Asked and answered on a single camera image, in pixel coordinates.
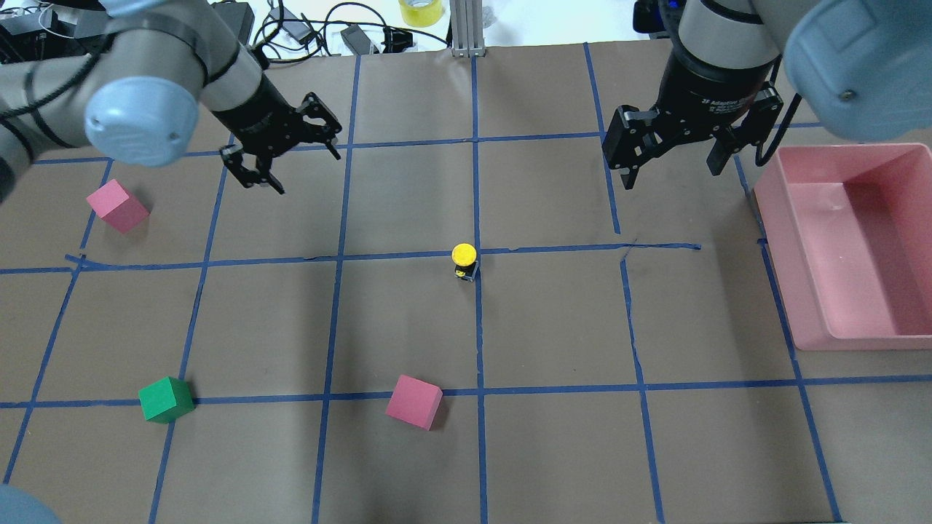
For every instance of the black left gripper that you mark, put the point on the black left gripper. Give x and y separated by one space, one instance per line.
251 115

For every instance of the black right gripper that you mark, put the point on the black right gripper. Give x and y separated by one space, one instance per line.
710 86

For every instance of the yellow push button switch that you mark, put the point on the yellow push button switch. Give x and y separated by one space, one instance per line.
465 257

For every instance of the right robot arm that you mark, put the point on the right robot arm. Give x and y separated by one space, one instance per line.
863 67

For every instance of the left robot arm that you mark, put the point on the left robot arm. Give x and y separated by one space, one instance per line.
138 98

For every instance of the green foam cube near left arm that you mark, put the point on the green foam cube near left arm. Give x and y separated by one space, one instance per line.
165 400

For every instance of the black power adapter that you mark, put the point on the black power adapter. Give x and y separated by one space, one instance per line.
358 41

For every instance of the pink plastic bin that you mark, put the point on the pink plastic bin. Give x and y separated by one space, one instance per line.
848 227

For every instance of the yellow tape roll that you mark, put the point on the yellow tape roll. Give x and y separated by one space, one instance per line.
421 14

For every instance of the pink foam cube far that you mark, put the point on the pink foam cube far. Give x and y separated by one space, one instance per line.
118 207

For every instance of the pink foam cube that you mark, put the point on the pink foam cube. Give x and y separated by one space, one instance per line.
415 402
118 207

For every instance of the pink foam cube centre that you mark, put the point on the pink foam cube centre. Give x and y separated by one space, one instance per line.
415 402

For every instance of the aluminium frame post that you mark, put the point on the aluminium frame post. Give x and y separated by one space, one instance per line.
466 29

